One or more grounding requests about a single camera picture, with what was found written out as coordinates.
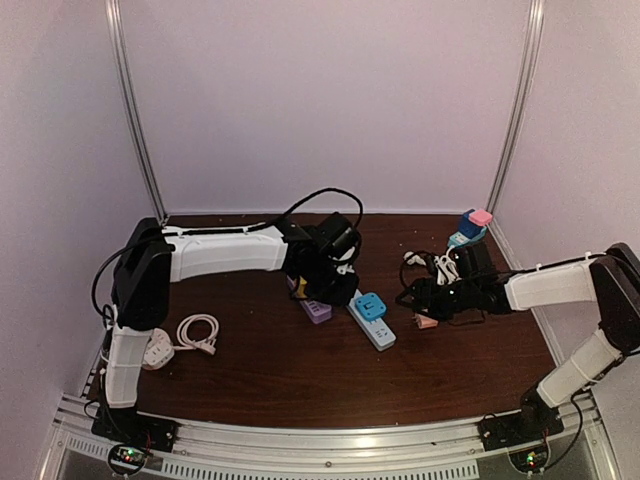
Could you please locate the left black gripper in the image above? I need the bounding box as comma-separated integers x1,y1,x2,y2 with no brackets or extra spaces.
299,261,360,309

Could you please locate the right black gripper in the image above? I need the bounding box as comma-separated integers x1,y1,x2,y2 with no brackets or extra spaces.
395,278,478,323

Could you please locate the yellow cube socket adapter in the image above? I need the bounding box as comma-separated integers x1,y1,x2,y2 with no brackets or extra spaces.
293,277,307,300

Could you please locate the purple power strip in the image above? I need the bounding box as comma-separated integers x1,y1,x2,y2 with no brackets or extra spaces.
286,277,333,324

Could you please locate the teal usb power strip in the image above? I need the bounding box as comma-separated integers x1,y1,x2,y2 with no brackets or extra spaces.
447,227,488,248

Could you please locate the blue square plug adapter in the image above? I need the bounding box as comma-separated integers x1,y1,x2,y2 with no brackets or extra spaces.
354,292,387,322

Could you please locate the pink small plug adapter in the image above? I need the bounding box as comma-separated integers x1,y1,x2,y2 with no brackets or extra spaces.
414,313,439,330

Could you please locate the dark blue plug adapter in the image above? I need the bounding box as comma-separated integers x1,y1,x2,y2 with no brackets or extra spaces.
458,209,483,239

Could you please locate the light blue power strip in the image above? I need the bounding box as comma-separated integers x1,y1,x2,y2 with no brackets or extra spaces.
347,290,396,352

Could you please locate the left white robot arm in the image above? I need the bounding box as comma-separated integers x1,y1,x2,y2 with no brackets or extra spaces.
103,213,362,444

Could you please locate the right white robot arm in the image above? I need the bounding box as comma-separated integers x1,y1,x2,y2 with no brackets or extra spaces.
395,241,639,442

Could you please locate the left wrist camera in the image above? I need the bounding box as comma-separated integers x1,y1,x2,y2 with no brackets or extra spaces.
314,212,362,265

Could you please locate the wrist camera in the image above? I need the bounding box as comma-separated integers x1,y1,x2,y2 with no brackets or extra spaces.
314,212,362,265
452,241,495,278

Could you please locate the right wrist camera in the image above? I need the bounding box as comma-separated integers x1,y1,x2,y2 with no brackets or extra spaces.
452,241,495,278

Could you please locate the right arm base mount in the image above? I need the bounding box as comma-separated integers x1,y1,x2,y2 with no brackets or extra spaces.
477,410,564,451

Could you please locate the front aluminium rail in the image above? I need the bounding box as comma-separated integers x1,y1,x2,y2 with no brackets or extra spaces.
38,395,620,479

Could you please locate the right aluminium frame post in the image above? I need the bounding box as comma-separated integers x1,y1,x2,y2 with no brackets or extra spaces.
487,0,546,213

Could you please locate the aluminium frame post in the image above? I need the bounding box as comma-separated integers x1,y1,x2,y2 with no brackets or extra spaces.
104,0,169,225
487,0,546,213

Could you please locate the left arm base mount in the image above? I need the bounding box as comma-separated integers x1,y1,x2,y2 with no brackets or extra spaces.
91,409,178,453

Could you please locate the left aluminium frame post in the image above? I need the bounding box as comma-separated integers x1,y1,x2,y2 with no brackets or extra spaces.
104,0,169,225

